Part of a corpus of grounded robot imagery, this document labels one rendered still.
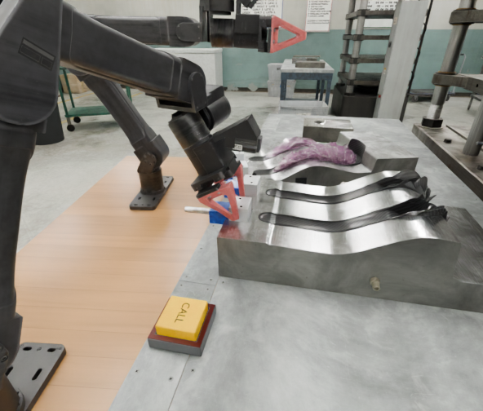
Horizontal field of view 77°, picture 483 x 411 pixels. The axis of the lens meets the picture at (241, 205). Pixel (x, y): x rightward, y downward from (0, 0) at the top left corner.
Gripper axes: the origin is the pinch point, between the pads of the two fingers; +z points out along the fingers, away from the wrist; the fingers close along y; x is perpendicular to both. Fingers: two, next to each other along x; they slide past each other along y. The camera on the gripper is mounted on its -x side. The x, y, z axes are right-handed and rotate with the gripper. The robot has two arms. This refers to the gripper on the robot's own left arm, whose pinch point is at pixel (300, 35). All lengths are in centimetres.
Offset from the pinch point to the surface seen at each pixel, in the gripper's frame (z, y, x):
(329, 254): 4.7, -36.2, 31.2
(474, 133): 74, 43, 31
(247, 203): -9.3, -26.2, 28.1
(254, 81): -27, 695, 97
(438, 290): 22, -39, 35
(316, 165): 7.8, -0.4, 29.6
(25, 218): -178, 105, 124
